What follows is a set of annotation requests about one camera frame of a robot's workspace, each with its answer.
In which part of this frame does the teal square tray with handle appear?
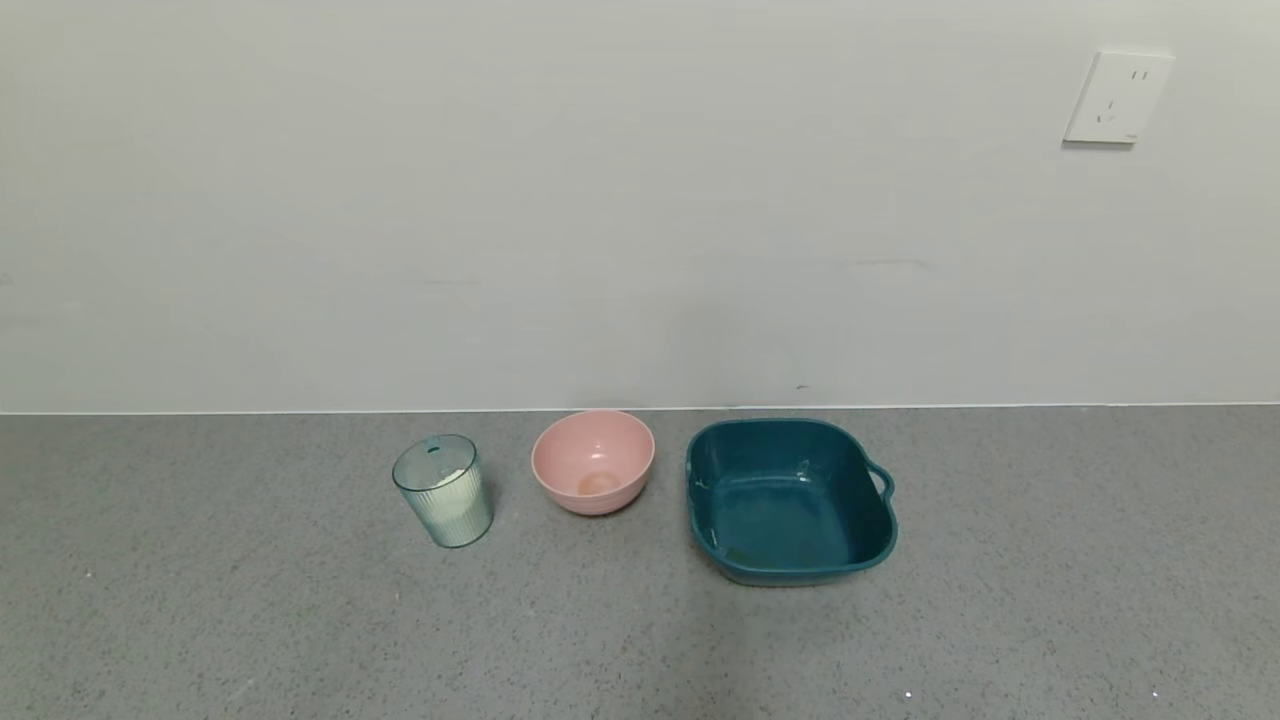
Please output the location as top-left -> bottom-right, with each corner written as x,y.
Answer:
686,418 -> 899,587

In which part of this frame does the clear ribbed plastic cup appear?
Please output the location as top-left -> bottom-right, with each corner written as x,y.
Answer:
392,434 -> 495,549

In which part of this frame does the pink bowl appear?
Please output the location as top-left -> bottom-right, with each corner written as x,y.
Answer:
531,410 -> 656,517

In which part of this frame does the white wall socket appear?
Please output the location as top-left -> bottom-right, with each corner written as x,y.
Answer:
1063,51 -> 1175,147

